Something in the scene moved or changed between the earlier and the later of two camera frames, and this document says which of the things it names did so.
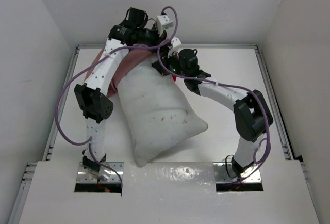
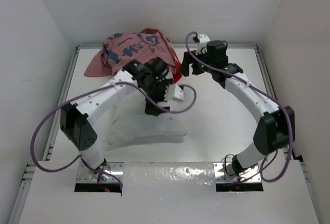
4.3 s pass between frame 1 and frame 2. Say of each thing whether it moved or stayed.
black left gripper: moved
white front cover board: stayed
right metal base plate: stayed
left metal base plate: stayed
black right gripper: moved
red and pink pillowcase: moved
